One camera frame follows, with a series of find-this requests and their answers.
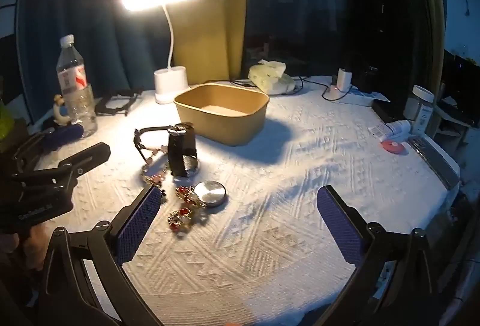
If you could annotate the white tube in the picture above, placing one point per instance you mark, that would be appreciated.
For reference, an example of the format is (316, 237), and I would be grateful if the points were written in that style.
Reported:
(397, 128)

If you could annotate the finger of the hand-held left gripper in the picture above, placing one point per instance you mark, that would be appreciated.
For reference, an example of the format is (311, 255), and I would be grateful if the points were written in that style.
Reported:
(90, 155)
(63, 133)

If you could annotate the person's left hand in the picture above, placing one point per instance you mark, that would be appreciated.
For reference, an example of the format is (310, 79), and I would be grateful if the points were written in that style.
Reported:
(33, 247)

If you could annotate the blue curtain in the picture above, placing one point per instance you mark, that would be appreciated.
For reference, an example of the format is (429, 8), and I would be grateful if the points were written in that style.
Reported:
(93, 30)

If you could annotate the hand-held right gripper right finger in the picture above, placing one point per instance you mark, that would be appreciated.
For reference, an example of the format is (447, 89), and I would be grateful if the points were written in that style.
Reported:
(339, 228)

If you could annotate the dark monitor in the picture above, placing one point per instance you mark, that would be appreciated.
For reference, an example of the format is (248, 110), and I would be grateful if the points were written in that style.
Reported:
(463, 78)

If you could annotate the yellow curtain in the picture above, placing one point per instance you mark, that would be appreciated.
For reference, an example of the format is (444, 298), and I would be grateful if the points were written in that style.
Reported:
(210, 41)

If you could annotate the white textured tablecloth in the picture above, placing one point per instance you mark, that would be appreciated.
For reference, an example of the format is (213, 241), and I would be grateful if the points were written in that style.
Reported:
(262, 236)

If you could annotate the yellow plastic bin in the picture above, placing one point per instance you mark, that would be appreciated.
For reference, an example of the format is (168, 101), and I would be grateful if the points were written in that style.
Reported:
(225, 131)

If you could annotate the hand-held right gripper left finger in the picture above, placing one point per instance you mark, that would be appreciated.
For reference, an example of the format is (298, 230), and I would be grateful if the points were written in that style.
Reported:
(138, 224)

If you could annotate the white desk lamp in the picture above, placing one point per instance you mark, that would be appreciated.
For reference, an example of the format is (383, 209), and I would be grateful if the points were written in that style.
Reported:
(170, 84)

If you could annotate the olive curtain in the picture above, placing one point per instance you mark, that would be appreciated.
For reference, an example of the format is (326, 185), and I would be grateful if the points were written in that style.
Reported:
(431, 30)

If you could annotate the white lidded jar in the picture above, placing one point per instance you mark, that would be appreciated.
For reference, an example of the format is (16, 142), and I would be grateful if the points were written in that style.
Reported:
(418, 108)

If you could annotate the round silver pocket watch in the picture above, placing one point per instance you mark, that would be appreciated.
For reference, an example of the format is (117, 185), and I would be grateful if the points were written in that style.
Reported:
(210, 194)

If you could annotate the yellow tissue pack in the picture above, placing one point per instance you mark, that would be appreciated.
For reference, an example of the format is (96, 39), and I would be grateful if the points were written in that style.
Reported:
(268, 78)

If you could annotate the dark curtain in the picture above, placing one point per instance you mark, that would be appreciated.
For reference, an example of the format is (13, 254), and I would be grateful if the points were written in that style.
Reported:
(318, 11)

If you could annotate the white charger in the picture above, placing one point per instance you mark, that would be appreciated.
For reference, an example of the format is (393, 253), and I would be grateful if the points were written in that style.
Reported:
(344, 79)

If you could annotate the white cup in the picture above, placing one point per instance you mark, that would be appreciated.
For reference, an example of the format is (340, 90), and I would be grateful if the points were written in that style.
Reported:
(60, 112)

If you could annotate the clear plastic water bottle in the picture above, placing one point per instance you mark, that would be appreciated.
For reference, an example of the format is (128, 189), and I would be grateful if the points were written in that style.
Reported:
(77, 101)

